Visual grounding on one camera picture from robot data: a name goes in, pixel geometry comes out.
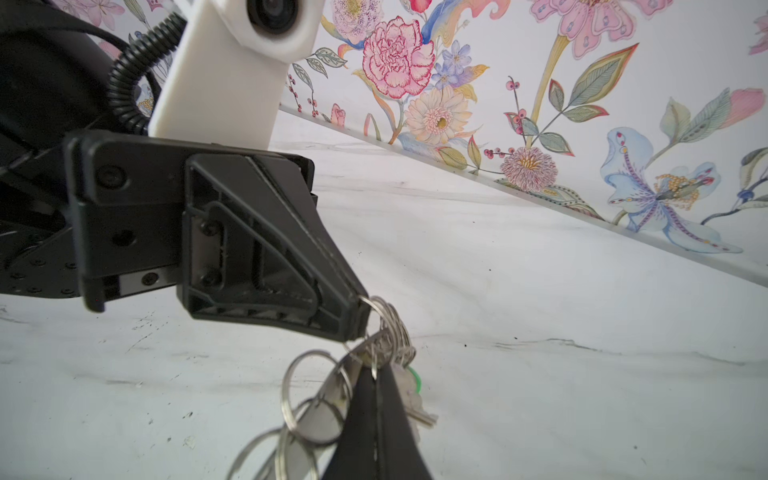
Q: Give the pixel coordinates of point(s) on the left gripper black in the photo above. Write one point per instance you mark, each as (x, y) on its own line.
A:
(99, 217)

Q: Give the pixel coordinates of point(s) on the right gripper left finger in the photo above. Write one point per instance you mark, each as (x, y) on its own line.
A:
(355, 455)

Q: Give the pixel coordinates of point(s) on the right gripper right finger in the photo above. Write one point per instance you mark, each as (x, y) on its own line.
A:
(397, 455)

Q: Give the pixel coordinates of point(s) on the metal key organizer plate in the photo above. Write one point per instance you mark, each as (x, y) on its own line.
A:
(307, 437)

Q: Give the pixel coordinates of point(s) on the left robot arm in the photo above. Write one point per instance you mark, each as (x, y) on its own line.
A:
(61, 75)

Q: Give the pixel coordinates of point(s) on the green key tag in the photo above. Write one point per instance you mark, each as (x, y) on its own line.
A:
(416, 378)

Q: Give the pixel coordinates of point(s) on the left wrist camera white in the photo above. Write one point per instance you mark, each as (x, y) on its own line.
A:
(228, 72)

